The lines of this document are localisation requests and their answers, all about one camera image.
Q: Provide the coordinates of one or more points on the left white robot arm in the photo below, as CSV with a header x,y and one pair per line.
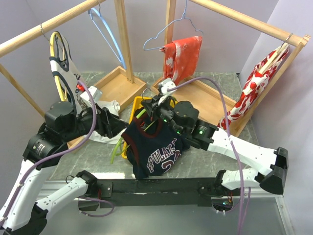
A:
x,y
23,214

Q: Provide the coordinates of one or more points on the light blue plastic hanger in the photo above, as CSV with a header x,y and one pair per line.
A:
x,y
104,29

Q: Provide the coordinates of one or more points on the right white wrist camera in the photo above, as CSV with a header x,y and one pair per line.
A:
x,y
167,86

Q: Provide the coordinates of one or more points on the white navy graphic tank top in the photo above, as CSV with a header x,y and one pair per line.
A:
x,y
63,66

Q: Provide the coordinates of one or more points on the navy maroon-trimmed tank top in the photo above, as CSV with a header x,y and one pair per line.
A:
x,y
162,159

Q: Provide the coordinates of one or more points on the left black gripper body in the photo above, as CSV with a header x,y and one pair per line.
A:
x,y
83,126

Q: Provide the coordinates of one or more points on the green plastic hanger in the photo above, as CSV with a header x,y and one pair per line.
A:
x,y
118,149

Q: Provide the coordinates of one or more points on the right wooden clothes rack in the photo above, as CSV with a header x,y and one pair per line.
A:
x,y
207,99

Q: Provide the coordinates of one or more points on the red floral white garment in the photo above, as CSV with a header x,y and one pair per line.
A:
x,y
252,89

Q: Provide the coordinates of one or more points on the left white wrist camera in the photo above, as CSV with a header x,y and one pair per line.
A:
x,y
89,93

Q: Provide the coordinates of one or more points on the yellow plastic tray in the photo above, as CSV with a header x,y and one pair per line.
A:
x,y
137,105

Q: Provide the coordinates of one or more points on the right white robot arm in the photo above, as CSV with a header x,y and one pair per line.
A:
x,y
267,167

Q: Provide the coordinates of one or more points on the left wooden clothes rack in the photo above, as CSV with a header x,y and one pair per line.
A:
x,y
120,84

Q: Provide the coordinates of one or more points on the wooden clothes rack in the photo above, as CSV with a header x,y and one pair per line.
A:
x,y
207,99
120,84

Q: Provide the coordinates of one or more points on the orange white tie-dye garment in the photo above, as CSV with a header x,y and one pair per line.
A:
x,y
181,58

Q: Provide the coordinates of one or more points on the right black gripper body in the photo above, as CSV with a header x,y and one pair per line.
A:
x,y
165,111

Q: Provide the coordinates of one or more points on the cream plastic hanger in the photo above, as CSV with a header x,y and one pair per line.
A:
x,y
271,58

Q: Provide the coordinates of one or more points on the yellow plastic hanger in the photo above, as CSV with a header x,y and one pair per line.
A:
x,y
62,95

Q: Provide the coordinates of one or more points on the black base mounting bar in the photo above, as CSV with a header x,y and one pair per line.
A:
x,y
159,192

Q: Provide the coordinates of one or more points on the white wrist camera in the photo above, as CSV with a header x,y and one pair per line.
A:
x,y
167,86
89,93

